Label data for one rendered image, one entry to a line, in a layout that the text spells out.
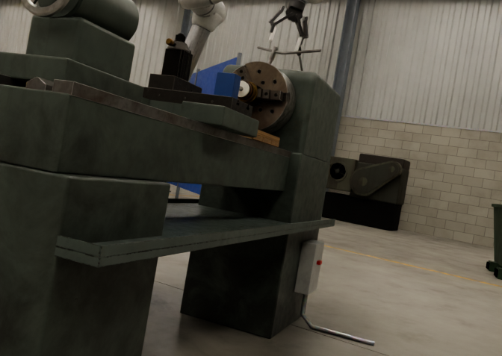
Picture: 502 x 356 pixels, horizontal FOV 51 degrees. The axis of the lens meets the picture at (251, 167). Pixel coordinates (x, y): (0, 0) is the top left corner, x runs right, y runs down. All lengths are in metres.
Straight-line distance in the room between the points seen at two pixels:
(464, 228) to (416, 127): 2.44
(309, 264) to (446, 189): 9.72
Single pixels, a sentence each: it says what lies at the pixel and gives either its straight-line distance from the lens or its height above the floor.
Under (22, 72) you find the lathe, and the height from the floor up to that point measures 0.88.
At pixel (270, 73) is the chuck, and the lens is 2.38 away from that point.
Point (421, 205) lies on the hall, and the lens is 12.37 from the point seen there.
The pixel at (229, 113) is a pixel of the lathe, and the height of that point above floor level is 0.91.
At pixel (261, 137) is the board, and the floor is 0.88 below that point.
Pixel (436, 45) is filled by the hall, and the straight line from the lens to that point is 12.94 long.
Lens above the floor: 0.75
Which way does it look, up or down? level
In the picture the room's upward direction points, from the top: 10 degrees clockwise
